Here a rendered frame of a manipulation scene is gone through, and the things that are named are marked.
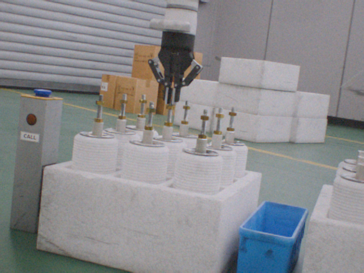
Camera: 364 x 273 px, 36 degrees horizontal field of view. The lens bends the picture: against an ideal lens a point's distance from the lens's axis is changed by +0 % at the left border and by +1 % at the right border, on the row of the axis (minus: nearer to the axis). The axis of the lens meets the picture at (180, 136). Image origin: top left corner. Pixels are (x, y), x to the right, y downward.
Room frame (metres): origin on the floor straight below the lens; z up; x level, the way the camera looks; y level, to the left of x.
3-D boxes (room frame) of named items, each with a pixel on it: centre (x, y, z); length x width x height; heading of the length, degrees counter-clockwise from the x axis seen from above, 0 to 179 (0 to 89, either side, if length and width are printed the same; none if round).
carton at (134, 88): (4.95, 0.43, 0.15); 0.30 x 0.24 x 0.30; 41
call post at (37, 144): (1.29, 0.33, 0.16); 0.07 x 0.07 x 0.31; 72
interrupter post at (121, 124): (1.31, 0.14, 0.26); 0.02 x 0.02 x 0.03
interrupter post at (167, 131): (1.27, 0.03, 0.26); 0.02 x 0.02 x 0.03
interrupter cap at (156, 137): (1.27, 0.03, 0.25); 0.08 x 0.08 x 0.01
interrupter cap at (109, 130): (1.31, 0.14, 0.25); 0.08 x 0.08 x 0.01
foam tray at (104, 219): (1.27, 0.03, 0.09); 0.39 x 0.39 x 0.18; 72
